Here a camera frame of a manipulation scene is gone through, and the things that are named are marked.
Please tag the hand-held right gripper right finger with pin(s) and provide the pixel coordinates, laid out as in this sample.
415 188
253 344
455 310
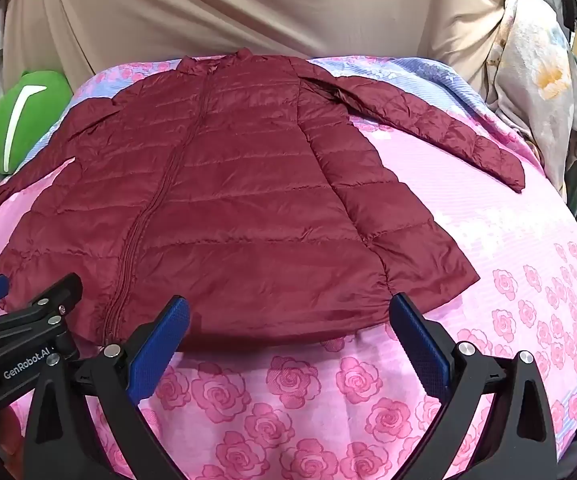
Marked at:
421 345

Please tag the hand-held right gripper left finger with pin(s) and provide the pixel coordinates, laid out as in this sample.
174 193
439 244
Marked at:
161 350

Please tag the pale floral quilt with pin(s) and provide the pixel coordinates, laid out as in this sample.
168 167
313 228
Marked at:
533 80

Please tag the beige cloth backdrop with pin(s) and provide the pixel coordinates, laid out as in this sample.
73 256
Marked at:
228 5

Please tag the pink floral bed sheet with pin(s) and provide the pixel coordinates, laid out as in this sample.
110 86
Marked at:
493 260

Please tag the green plush toy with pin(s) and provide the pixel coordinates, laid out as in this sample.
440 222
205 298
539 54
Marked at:
18 125

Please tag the maroon quilted puffer jacket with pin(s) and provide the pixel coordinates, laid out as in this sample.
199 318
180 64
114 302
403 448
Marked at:
228 200

